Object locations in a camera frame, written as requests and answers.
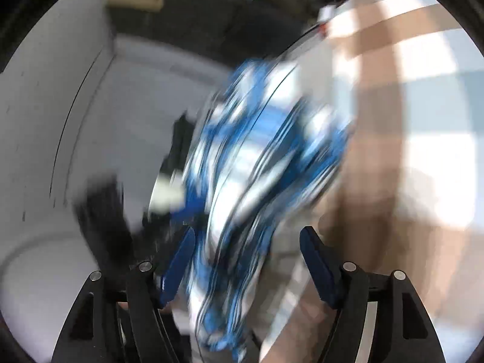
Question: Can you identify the black wardrobe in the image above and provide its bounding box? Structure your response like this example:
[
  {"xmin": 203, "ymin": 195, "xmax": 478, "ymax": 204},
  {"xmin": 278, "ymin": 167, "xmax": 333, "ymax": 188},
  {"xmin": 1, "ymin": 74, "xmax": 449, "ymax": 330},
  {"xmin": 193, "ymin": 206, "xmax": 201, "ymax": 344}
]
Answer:
[{"xmin": 110, "ymin": 4, "xmax": 329, "ymax": 69}]

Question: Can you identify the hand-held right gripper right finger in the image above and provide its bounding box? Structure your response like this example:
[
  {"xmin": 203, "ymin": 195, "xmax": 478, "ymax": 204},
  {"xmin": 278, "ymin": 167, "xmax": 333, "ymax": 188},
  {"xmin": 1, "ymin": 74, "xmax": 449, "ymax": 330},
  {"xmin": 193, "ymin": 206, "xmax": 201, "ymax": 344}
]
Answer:
[{"xmin": 299, "ymin": 226, "xmax": 447, "ymax": 363}]

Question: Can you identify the blue plaid shirt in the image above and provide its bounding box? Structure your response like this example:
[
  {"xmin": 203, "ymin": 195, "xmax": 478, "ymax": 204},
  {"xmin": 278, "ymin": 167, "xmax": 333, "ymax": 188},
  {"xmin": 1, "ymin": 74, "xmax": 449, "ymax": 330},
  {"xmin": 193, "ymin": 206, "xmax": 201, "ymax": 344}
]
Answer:
[{"xmin": 183, "ymin": 58, "xmax": 354, "ymax": 361}]

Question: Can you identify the checkered bed sheet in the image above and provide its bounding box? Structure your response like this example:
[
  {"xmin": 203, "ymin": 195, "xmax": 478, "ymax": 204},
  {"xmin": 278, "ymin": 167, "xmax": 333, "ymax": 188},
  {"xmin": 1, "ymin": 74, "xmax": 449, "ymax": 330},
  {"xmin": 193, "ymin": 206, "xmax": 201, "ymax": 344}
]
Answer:
[{"xmin": 261, "ymin": 0, "xmax": 484, "ymax": 363}]

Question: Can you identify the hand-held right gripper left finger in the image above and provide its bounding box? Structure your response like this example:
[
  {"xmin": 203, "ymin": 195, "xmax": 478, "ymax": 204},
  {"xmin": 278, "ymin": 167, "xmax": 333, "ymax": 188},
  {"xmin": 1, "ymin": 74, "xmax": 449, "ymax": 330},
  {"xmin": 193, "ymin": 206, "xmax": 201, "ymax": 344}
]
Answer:
[{"xmin": 51, "ymin": 227, "xmax": 196, "ymax": 363}]

